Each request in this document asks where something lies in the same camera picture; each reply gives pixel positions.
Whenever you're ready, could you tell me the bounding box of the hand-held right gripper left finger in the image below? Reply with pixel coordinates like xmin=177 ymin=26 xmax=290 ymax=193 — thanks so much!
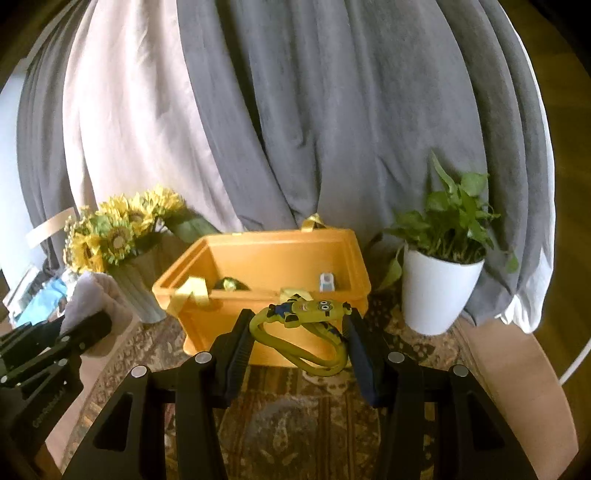
xmin=60 ymin=308 xmax=256 ymax=480

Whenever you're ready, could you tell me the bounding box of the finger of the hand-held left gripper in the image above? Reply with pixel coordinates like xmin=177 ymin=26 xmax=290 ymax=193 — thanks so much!
xmin=0 ymin=314 xmax=113 ymax=393
xmin=0 ymin=318 xmax=65 ymax=365

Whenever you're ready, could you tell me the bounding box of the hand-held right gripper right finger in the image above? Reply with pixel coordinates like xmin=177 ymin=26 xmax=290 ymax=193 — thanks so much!
xmin=342 ymin=308 xmax=539 ymax=480

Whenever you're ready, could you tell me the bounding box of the white fluffy plush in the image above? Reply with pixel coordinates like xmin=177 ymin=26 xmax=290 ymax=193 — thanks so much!
xmin=60 ymin=272 xmax=136 ymax=359

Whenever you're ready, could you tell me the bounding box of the yellow cartoon toy with strap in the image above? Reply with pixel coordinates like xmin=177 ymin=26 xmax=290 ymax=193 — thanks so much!
xmin=249 ymin=298 xmax=352 ymax=377

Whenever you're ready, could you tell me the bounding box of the yellow plastic storage box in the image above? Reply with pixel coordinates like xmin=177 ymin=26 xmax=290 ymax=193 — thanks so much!
xmin=152 ymin=213 xmax=373 ymax=370

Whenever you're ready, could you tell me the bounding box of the blue cloth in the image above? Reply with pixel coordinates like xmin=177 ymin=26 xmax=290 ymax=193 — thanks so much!
xmin=17 ymin=277 xmax=71 ymax=320

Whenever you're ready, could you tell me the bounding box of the pale ribbed vase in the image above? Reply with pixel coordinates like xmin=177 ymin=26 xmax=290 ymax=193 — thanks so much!
xmin=111 ymin=251 xmax=168 ymax=324

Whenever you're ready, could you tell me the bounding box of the patterned brown rug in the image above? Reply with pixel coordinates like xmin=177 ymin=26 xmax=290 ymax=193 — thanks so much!
xmin=60 ymin=291 xmax=465 ymax=480

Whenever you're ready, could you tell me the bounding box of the green plant in white pot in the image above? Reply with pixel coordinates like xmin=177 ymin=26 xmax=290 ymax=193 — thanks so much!
xmin=372 ymin=150 xmax=521 ymax=336

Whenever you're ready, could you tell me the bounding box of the sunflower bouquet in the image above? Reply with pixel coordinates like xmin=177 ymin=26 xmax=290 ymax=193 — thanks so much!
xmin=62 ymin=186 xmax=219 ymax=274

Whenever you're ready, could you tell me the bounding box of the grey curtain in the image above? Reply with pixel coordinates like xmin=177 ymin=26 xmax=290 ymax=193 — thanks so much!
xmin=16 ymin=28 xmax=77 ymax=234
xmin=175 ymin=0 xmax=557 ymax=334

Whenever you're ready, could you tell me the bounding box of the beige sheer curtain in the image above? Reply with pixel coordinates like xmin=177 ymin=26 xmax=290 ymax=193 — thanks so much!
xmin=62 ymin=0 xmax=243 ymax=241

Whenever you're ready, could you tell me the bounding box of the white cable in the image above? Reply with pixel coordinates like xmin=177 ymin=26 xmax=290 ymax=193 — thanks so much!
xmin=558 ymin=323 xmax=591 ymax=385

